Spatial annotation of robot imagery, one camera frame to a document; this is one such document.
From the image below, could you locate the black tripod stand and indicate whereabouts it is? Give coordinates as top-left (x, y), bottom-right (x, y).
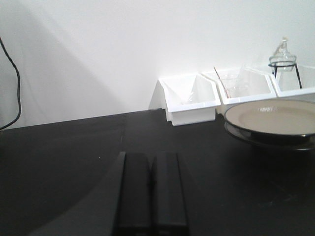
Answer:
top-left (268, 61), bottom-right (303, 89)

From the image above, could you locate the white bin middle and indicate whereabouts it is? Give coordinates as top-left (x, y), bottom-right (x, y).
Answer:
top-left (202, 67), bottom-right (277, 115)

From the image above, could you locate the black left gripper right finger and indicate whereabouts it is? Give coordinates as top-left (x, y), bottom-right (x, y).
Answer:
top-left (152, 152), bottom-right (233, 236)

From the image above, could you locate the beige plate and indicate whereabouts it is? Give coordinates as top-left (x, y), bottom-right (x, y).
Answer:
top-left (224, 99), bottom-right (315, 137)

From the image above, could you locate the white bin left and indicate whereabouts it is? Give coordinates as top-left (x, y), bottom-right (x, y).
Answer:
top-left (150, 74), bottom-right (221, 126)

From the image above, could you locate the black cable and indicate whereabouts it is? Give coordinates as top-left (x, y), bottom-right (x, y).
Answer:
top-left (0, 36), bottom-right (22, 131)

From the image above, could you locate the glass flask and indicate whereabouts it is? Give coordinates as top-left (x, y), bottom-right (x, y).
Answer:
top-left (268, 37), bottom-right (297, 74)

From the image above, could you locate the white bin right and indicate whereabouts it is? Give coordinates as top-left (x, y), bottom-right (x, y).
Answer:
top-left (253, 64), bottom-right (315, 98)

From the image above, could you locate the white bin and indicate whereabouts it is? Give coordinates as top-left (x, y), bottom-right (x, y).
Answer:
top-left (202, 67), bottom-right (277, 115)
top-left (150, 74), bottom-right (221, 126)
top-left (253, 64), bottom-right (315, 98)

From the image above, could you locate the red white stirring rod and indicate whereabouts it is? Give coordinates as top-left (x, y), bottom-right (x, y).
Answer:
top-left (213, 66), bottom-right (230, 98)

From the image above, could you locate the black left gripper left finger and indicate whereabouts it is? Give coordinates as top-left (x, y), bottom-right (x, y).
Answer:
top-left (32, 152), bottom-right (151, 236)

